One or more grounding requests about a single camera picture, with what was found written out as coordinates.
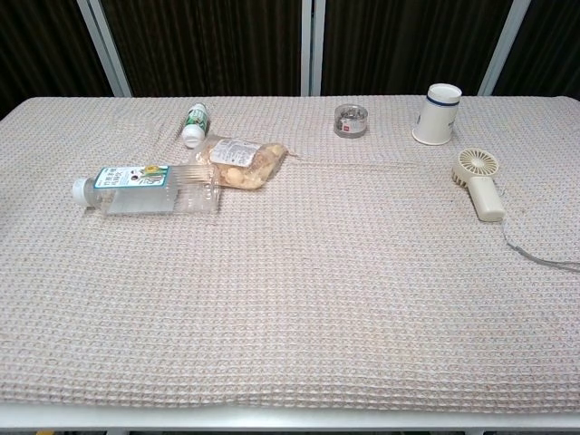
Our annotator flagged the cream handheld fan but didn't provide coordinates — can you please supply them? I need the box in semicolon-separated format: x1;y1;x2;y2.
450;148;508;223

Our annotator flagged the beige waffle weave tablecloth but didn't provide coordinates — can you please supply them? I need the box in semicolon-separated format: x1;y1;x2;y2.
0;94;580;416

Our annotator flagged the clear snack bag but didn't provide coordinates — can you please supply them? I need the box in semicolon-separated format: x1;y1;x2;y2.
194;135;291;190

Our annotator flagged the round clear tin of clips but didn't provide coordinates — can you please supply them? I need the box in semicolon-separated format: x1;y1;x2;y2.
333;103;369;139

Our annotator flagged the small white green-label bottle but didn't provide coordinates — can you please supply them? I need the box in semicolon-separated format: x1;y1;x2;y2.
180;102;213;149

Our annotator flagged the clear plastic water bottle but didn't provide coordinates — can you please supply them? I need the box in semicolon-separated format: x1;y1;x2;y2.
72;163;223;217

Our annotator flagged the white paper cup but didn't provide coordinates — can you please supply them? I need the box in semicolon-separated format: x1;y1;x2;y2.
411;82;463;146

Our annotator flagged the dark corrugated partition panel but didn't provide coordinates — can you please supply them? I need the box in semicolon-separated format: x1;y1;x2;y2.
320;0;516;97
0;0;111;120
98;0;304;98
492;0;580;98

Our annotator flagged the white table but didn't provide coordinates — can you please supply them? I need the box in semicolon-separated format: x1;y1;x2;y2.
0;398;580;435

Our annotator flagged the grey metal partition post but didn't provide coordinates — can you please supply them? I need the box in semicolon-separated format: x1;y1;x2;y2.
300;0;326;97
75;0;134;98
478;0;532;97

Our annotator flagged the grey fan lanyard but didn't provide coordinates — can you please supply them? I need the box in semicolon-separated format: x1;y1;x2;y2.
499;219;580;270

